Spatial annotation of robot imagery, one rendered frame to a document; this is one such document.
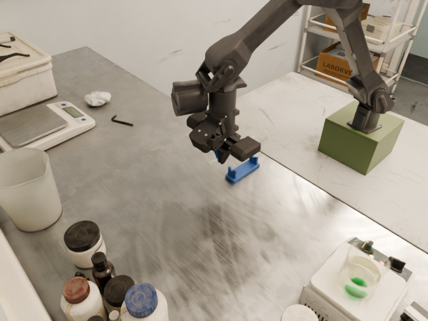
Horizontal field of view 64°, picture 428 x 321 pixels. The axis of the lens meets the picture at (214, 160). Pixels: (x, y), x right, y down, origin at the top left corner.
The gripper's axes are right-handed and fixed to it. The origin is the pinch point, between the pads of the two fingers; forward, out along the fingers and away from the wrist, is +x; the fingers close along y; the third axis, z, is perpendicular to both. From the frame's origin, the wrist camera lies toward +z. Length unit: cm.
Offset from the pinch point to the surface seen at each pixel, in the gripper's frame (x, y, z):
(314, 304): 6.4, 35.2, 11.4
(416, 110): 102, -23, -243
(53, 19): -3, -108, -6
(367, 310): 2.3, 42.1, 8.4
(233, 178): 10.2, 0.9, -3.4
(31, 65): -3, -70, 17
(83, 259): 7.6, -0.7, 36.3
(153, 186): 11.1, -11.5, 12.9
